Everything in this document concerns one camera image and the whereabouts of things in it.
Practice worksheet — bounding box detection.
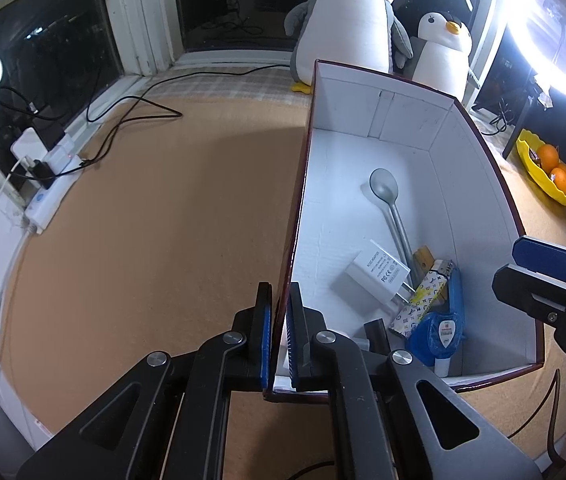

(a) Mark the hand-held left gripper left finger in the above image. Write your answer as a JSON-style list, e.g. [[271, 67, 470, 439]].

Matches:
[[17, 282, 274, 480]]

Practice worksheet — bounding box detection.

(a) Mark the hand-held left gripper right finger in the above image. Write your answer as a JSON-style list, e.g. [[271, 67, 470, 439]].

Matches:
[[285, 282, 544, 480]]

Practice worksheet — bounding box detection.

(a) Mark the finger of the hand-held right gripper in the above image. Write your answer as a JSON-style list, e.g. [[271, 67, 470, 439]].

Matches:
[[492, 264, 566, 361], [512, 236, 566, 285]]

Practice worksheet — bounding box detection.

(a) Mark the patterned white lighter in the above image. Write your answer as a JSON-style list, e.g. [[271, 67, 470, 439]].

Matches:
[[388, 259, 454, 338]]

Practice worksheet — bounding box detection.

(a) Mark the white charger adapter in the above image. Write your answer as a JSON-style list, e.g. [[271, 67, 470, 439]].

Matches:
[[329, 251, 416, 318]]

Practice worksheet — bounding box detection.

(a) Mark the blue round tape measure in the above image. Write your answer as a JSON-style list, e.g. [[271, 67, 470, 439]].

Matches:
[[405, 311, 464, 367]]

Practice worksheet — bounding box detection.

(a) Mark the red cardboard box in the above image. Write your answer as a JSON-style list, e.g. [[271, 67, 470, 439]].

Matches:
[[262, 59, 546, 403]]

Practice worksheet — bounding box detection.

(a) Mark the grey plastic spoon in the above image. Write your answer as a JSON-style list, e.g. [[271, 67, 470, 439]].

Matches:
[[369, 167, 424, 291]]

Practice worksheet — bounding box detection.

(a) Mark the yellow fruit bowl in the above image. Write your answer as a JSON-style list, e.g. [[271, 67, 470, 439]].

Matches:
[[516, 129, 566, 207]]

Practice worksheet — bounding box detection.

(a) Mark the black gooseneck phone holder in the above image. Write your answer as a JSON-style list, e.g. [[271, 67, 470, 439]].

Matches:
[[543, 0, 566, 68]]

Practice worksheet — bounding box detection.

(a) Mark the small penguin plush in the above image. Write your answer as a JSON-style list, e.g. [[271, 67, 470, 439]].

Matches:
[[408, 12, 479, 101]]

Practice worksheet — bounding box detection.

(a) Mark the white power strip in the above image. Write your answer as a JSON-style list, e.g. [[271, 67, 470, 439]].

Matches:
[[24, 132, 86, 235]]

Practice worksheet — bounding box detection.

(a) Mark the black plug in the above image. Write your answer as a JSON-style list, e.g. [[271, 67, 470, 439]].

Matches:
[[25, 159, 60, 191]]

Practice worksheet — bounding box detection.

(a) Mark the large penguin plush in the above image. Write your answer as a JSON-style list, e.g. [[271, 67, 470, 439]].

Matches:
[[284, 0, 413, 95]]

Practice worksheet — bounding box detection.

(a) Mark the white plug adapter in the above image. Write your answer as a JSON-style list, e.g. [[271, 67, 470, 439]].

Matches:
[[11, 128, 48, 161]]

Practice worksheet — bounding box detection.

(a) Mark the black power cable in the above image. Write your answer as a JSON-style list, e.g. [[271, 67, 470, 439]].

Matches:
[[83, 62, 294, 171]]

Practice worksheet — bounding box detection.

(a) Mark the white window frame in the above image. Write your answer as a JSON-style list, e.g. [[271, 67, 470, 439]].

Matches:
[[0, 0, 566, 201]]

